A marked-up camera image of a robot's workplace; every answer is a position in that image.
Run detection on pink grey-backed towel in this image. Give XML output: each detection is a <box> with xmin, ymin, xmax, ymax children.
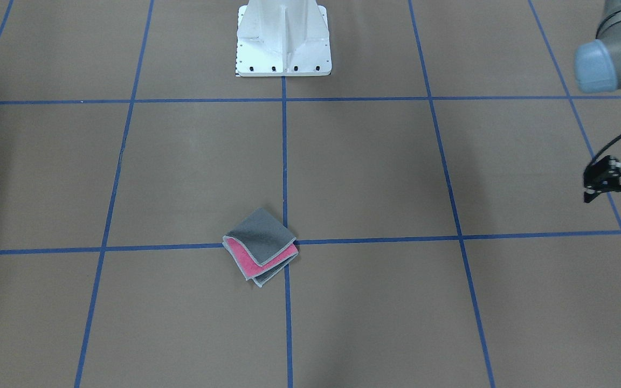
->
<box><xmin>222</xmin><ymin>208</ymin><xmax>300</xmax><ymax>288</ymax></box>

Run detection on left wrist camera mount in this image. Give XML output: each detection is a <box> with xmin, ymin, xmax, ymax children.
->
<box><xmin>583</xmin><ymin>155</ymin><xmax>621</xmax><ymax>203</ymax></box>

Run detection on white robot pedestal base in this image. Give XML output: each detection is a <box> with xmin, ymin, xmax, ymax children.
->
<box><xmin>235</xmin><ymin>1</ymin><xmax>333</xmax><ymax>77</ymax></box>

